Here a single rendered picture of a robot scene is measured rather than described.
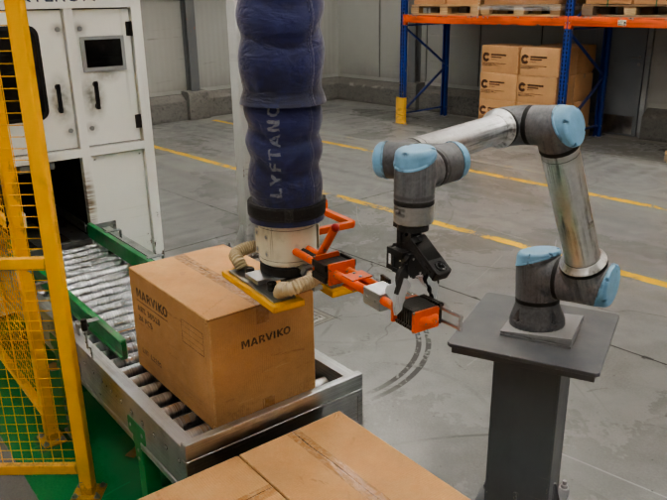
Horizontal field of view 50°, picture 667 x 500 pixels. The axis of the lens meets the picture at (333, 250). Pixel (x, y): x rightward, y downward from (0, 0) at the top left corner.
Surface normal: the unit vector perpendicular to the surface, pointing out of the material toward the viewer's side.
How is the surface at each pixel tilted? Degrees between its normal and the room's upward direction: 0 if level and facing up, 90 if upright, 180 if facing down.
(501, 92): 93
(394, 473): 0
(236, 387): 90
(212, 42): 90
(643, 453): 0
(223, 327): 90
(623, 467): 0
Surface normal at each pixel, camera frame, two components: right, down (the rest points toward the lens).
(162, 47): 0.69, 0.26
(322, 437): -0.01, -0.94
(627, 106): -0.74, 0.23
